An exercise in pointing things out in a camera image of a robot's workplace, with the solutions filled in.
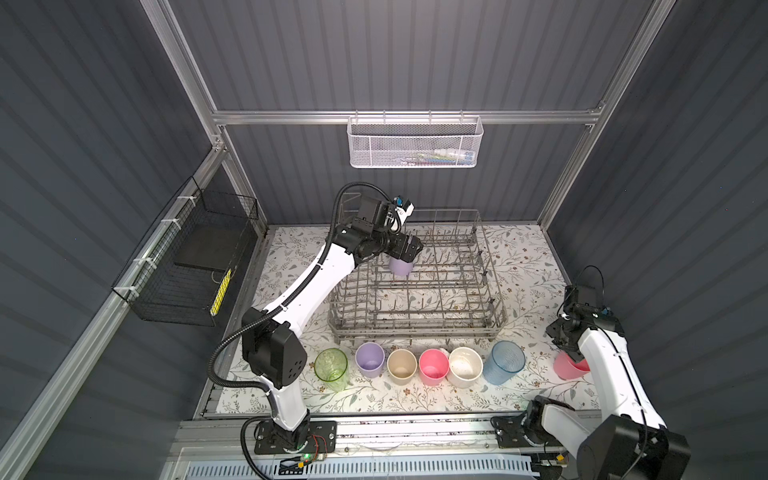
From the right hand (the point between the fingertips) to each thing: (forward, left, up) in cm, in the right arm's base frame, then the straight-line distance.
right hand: (570, 342), depth 80 cm
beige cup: (-4, +46, -6) cm, 46 cm away
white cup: (-4, +28, -7) cm, 29 cm away
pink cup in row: (-4, +37, -7) cm, 38 cm away
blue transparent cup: (-4, +18, -2) cm, 18 cm away
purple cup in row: (-3, +55, -6) cm, 55 cm away
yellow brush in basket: (+4, +88, +20) cm, 90 cm away
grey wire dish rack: (+21, +28, -9) cm, 37 cm away
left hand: (+22, +43, +18) cm, 52 cm away
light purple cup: (+27, +46, -1) cm, 53 cm away
